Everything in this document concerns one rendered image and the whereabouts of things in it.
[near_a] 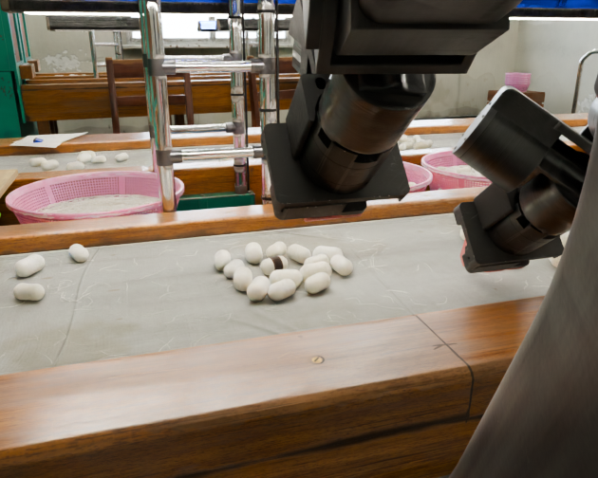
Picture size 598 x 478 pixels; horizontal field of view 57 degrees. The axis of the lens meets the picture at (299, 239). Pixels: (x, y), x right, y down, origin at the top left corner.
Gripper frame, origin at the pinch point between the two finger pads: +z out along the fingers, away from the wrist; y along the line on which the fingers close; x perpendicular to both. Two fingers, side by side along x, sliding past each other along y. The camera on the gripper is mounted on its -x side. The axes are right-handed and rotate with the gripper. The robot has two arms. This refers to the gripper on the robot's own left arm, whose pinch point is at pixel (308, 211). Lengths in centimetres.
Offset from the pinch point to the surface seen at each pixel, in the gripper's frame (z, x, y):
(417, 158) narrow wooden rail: 52, -32, -43
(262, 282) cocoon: 11.4, 2.7, 2.8
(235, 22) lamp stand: 33, -50, -4
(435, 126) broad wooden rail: 79, -56, -67
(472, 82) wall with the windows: 442, -337, -375
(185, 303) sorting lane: 13.6, 3.4, 10.6
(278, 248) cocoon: 19.0, -3.5, -1.4
